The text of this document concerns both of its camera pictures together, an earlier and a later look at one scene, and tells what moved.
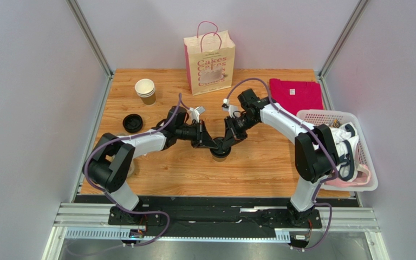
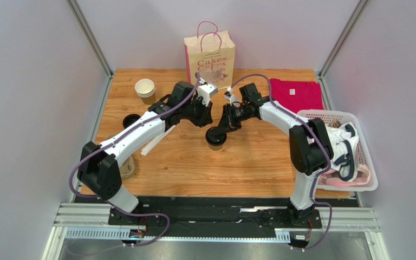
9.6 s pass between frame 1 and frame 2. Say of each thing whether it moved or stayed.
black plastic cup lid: moved
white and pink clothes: stayed
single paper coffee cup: moved
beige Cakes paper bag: stayed
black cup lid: stayed
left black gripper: moved
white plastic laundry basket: stayed
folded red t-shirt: stayed
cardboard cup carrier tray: stayed
